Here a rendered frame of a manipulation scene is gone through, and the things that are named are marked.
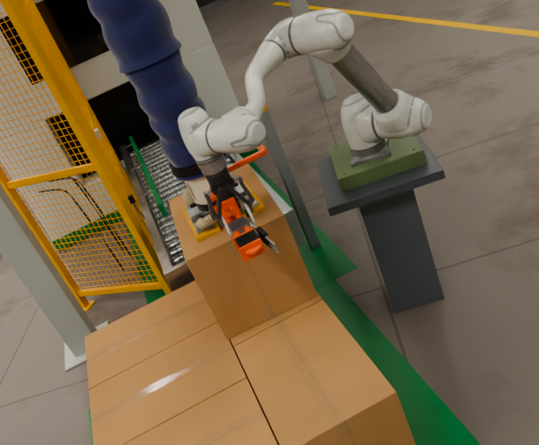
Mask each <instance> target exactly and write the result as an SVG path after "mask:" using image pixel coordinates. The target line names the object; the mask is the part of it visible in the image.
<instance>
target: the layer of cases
mask: <svg viewBox="0 0 539 445"><path fill-rule="evenodd" d="M316 294H317V297H315V298H312V299H310V300H309V301H307V302H305V303H303V304H301V305H298V306H295V307H294V308H292V309H290V310H288V311H286V312H284V313H281V314H279V315H278V316H276V317H274V318H272V319H269V320H267V321H265V322H263V323H261V324H259V325H257V326H255V327H253V328H250V329H249V330H247V331H244V332H242V333H240V334H238V335H236V336H234V337H232V338H230V339H228V340H227V339H226V337H225V335H224V332H223V331H222V329H221V328H220V326H219V324H218V322H217V320H216V317H215V316H214V314H213V313H212V311H211V309H210V307H209V304H208V302H207V301H206V299H205V297H204V296H203V294H202V292H201V289H200V288H199V286H198V284H197V282H196V281H195V280H194V281H192V282H190V283H189V284H187V285H185V286H183V287H181V288H179V289H177V290H175V291H173V292H171V293H169V294H167V295H165V296H163V297H161V298H159V299H158V300H156V301H154V302H152V303H150V304H148V305H145V306H143V307H142V308H140V309H138V310H136V311H134V312H132V313H129V314H127V315H126V316H125V317H123V318H121V319H119V320H117V321H114V322H112V323H111V324H109V325H107V326H105V327H103V328H100V329H98V330H96V331H95V332H93V333H91V334H90V335H88V336H85V347H86V358H87V378H88V389H89V400H90V410H91V421H92V432H93V443H94V445H416V444H415V441H414V438H413V435H412V433H411V430H410V427H409V425H408V423H407V420H406V416H405V413H404V411H403V409H402V406H401V403H400V401H399V397H398V394H397V392H396V390H395V389H394V388H393V386H392V385H391V384H390V383H389V382H388V381H387V380H386V378H385V377H384V376H383V374H382V373H381V372H380V371H379V369H378V368H377V367H376V365H375V364H374V363H373V362H372V360H371V359H370V358H369V357H368V355H367V354H366V353H365V351H364V350H363V349H362V348H361V347H360V346H359V345H358V343H357V342H356V341H355V340H354V338H353V337H352V336H351V334H350V333H349V332H348V331H347V329H346V328H345V327H344V325H343V324H342V323H341V322H340V320H339V319H338V318H337V316H336V315H335V314H334V313H333V312H332V311H331V309H330V308H329V307H328V306H327V304H326V303H325V302H324V301H323V299H322V298H321V297H320V295H319V294H318V293H317V292H316Z"/></svg>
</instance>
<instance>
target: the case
mask: <svg viewBox="0 0 539 445"><path fill-rule="evenodd" d="M232 172H233V173H234V175H235V177H237V176H238V175H240V176H241V177H242V178H243V180H244V181H245V182H246V184H247V185H248V186H249V187H250V189H251V190H252V191H253V192H254V194H255V195H256V196H257V197H258V198H259V199H260V201H261V202H262V203H263V204H264V206H265V209H264V210H263V211H261V212H259V213H257V214H255V215H253V218H254V221H255V224H254V226H256V227H259V226H260V227H261V228H262V229H263V230H265V231H266V232H267V233H268V234H269V235H268V236H267V237H268V238H269V239H270V240H271V241H273V242H274V243H275V244H276V246H277V249H278V251H279V254H276V253H275V252H274V251H273V250H272V249H271V248H269V247H267V246H266V245H265V244H264V243H263V242H262V243H263V245H264V248H265V250H266V252H265V253H262V254H260V255H258V256H256V257H254V258H252V259H251V260H248V261H246V262H244V260H243V258H242V256H241V254H240V252H238V250H237V248H236V246H235V244H234V243H233V241H232V239H233V236H232V235H231V236H230V235H229V233H228V231H227V229H226V228H225V227H222V226H221V224H220V222H219V221H216V222H217V223H218V225H219V227H220V229H221V231H220V232H218V233H217V234H215V235H213V236H211V237H209V238H206V239H204V240H202V241H201V242H197V240H196V238H195V236H194V233H193V231H192V229H191V227H190V225H189V223H188V221H187V219H186V217H185V215H184V213H183V211H182V209H181V208H182V207H183V206H185V205H186V203H185V202H184V200H183V197H182V194H181V195H179V196H177V197H175V198H173V199H171V200H169V204H170V208H171V213H172V216H173V220H174V222H175V226H176V229H177V233H178V238H179V241H180V244H181V247H182V251H183V254H184V257H185V260H186V264H187V266H188V267H189V269H190V271H191V273H192V274H193V276H194V279H195V281H196V282H197V284H198V286H199V288H200V289H201V292H202V294H203V296H204V297H205V299H206V301H207V302H208V304H209V307H210V309H211V311H212V313H213V314H214V316H215V317H216V320H217V322H218V324H219V326H220V328H221V329H222V331H223V332H224V335H225V337H226V339H227V340H228V339H230V338H232V337H234V336H236V335H238V334H240V333H242V332H244V331H247V330H249V329H250V328H253V327H255V326H257V325H259V324H261V323H263V322H265V321H267V320H269V319H272V318H274V317H276V316H278V315H279V314H281V313H284V312H286V311H288V310H290V309H292V308H294V307H295V306H298V305H301V304H303V303H305V302H307V301H309V300H310V299H312V298H315V297H317V294H316V291H315V287H314V285H313V284H312V281H311V279H310V276H309V274H308V271H307V269H306V266H305V264H304V261H303V259H302V258H301V255H300V251H299V249H298V247H297V245H296V243H295V240H294V238H293V235H292V233H291V230H290V228H289V225H288V223H287V221H286V219H285V215H284V214H283V213H282V211H281V210H280V208H279V207H278V205H277V204H276V202H275V201H274V200H273V199H272V197H271V196H270V194H269V193H268V191H267V190H266V188H265V187H264V185H263V184H262V182H261V181H260V179H259V178H258V177H257V176H256V174H255V173H254V171H253V170H252V168H251V167H250V165H249V164H246V165H244V166H242V167H240V168H237V169H235V170H233V171H232ZM252 223H253V222H252Z"/></svg>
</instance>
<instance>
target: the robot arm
mask: <svg viewBox="0 0 539 445"><path fill-rule="evenodd" d="M353 36H354V24H353V20H352V18H351V17H350V16H349V14H348V13H346V12H345V11H341V10H336V9H324V10H318V11H311V12H308V13H304V14H302V15H300V16H298V17H294V18H288V19H284V20H282V21H280V22H279V23H278V24H277V25H275V26H274V27H273V28H272V29H271V31H270V32H269V33H268V34H267V35H266V37H265V38H264V40H263V42H262V44H261V45H260V47H259V49H258V50H257V52H256V54H255V56H254V58H253V60H252V62H251V64H250V65H249V66H248V68H247V72H246V76H245V85H246V91H247V99H248V104H247V105H246V106H245V107H236V108H235V109H233V110H232V111H230V112H228V113H227V114H225V115H223V116H222V117H221V118H219V119H214V118H212V117H209V115H208V113H207V112H206V111H204V110H203V109H202V108H200V107H193V108H190V109H186V110H185V111H183V112H182V113H181V114H180V115H179V117H178V127H179V130H180V134H181V137H182V139H183V141H184V143H185V145H186V148H187V150H188V151H189V153H190V154H191V155H192V156H193V158H194V159H195V161H196V163H197V165H198V167H199V169H201V173H202V174H203V176H205V177H206V179H207V180H208V182H209V186H210V188H209V190H208V191H207V192H204V193H203V195H204V197H205V198H206V200H207V203H208V207H209V213H210V217H211V219H212V220H213V221H215V220H218V221H219V222H220V224H221V226H222V227H225V228H226V229H227V231H228V233H229V235H230V236H231V235H232V234H231V233H230V232H229V228H228V226H227V223H226V221H225V219H224V217H223V216H222V199H223V197H224V196H225V195H227V194H230V193H233V194H235V195H236V196H237V197H238V198H240V199H241V200H242V201H244V202H245V204H244V205H245V207H246V209H247V212H248V214H249V216H250V219H251V221H252V222H253V224H255V221H254V218H253V216H252V213H253V212H254V210H253V208H252V205H251V203H252V202H253V201H254V197H253V195H252V194H251V193H250V191H248V189H247V187H246V186H245V185H244V182H243V178H242V177H241V176H240V175H238V176H237V177H235V178H233V177H231V175H230V172H229V170H228V169H227V167H226V165H227V161H226V159H225V157H224V154H238V153H245V152H249V151H252V150H254V149H256V148H258V147H259V146H260V145H261V144H262V143H263V141H265V138H266V128H265V125H264V123H263V122H262V120H260V119H261V117H262V114H263V111H264V109H265V104H266V100H265V93H264V87H263V79H264V78H265V76H266V75H268V74H269V73H270V72H272V71H273V70H274V69H276V68H277V67H278V66H279V65H281V64H282V63H283V62H284V61H285V60H286V59H287V58H292V57H297V56H302V55H307V54H309V55H310V56H312V57H315V58H318V59H320V60H322V61H324V62H325V63H330V64H332V65H333V66H334V67H335V68H336V69H337V70H338V71H339V72H340V73H341V75H342V76H343V77H344V78H345V79H346V80H347V81H348V82H349V83H350V84H351V85H352V86H353V87H354V88H355V89H356V90H357V91H358V92H359V93H358V94H353V95H351V96H349V97H347V98H346V99H344V101H343V103H342V106H341V110H340V117H341V124H342V127H343V130H344V133H345V137H346V140H347V142H348V144H349V146H350V152H351V162H350V165H351V167H355V166H357V165H360V164H363V163H365V162H371V161H374V160H377V159H380V158H384V157H389V156H391V151H390V150H389V145H388V143H389V139H402V138H409V137H413V136H416V135H418V134H420V133H422V132H425V131H426V130H427V128H428V127H429V126H430V124H431V120H432V112H431V108H430V106H429V105H428V104H427V103H426V102H425V101H424V100H422V99H420V98H414V97H413V96H411V95H410V94H407V93H405V92H403V91H402V90H400V89H391V87H390V86H389V85H388V84H387V83H386V82H385V81H384V80H383V78H382V77H381V76H380V75H379V74H378V73H377V71H376V70H375V69H374V68H373V67H372V66H371V65H370V63H369V62H368V61H367V60H366V59H365V58H364V56H363V55H362V54H361V53H360V52H359V51H358V50H357V49H356V48H355V47H354V46H353V45H352V39H353ZM223 153H224V154H223ZM234 182H237V184H240V185H241V187H242V188H243V190H244V191H245V193H246V194H247V196H248V197H249V199H246V198H245V197H244V196H243V195H242V194H240V193H239V192H238V191H237V190H235V189H234V188H233V186H234ZM211 193H214V194H215V195H216V215H215V213H214V209H213V206H212V202H211V199H210V198H211Z"/></svg>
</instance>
